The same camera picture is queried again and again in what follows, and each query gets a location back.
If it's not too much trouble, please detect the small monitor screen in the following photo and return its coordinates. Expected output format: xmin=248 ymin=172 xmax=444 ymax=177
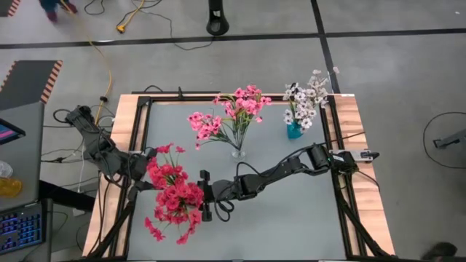
xmin=0 ymin=118 xmax=26 ymax=146

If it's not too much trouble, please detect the clear plastic cup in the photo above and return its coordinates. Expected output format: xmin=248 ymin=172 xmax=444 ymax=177
xmin=0 ymin=161 xmax=14 ymax=179

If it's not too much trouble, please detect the red artificial flower bunch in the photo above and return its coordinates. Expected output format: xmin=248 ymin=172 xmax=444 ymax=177
xmin=156 ymin=181 xmax=205 ymax=225
xmin=143 ymin=214 xmax=203 ymax=245
xmin=146 ymin=143 xmax=190 ymax=190

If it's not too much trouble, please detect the yellow extension cord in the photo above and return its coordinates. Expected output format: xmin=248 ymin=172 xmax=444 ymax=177
xmin=60 ymin=0 xmax=113 ymax=124

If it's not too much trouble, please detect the grey desk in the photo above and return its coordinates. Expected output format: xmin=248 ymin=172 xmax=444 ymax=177
xmin=0 ymin=101 xmax=45 ymax=214

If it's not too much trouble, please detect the black round stand base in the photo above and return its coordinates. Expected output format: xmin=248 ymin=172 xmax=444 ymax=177
xmin=205 ymin=0 xmax=230 ymax=36

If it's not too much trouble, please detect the large black striped-edge floor mat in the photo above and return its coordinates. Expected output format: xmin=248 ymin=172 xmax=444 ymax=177
xmin=0 ymin=60 xmax=63 ymax=112

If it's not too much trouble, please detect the person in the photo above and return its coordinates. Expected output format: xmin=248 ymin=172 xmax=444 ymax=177
xmin=38 ymin=0 xmax=79 ymax=23
xmin=421 ymin=242 xmax=459 ymax=261

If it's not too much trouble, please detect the backlit keyboard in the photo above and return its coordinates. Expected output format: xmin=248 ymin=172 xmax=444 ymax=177
xmin=0 ymin=202 xmax=47 ymax=255

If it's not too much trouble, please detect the small black striped-edge floor mat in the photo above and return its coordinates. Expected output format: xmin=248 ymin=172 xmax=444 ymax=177
xmin=0 ymin=0 xmax=22 ymax=18

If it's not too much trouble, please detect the black looped floor cable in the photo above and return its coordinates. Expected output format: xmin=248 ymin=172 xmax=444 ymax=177
xmin=422 ymin=111 xmax=466 ymax=170

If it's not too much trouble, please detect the pink artificial flower bunch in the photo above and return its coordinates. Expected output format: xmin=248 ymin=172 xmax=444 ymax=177
xmin=187 ymin=111 xmax=240 ymax=151
xmin=218 ymin=85 xmax=273 ymax=152
xmin=212 ymin=95 xmax=266 ymax=152

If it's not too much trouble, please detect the blue glass vase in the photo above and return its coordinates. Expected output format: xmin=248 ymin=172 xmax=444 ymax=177
xmin=286 ymin=122 xmax=304 ymax=140

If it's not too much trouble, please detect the yellow plug cable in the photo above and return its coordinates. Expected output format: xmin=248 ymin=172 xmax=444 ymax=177
xmin=115 ymin=0 xmax=146 ymax=35

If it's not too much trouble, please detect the grey floor stand foot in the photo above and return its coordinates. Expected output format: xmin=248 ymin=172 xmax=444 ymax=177
xmin=433 ymin=129 xmax=466 ymax=149

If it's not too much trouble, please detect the yellow bowl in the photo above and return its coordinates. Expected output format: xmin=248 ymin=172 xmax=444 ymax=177
xmin=0 ymin=177 xmax=23 ymax=199

